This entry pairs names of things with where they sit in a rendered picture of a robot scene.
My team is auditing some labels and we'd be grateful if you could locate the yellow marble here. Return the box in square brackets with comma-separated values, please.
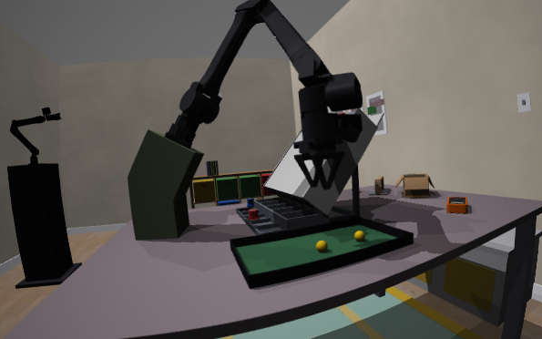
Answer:
[316, 241, 328, 252]
[354, 231, 365, 241]

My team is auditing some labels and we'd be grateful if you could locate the orange digital multimeter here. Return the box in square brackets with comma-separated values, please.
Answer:
[446, 197, 467, 213]

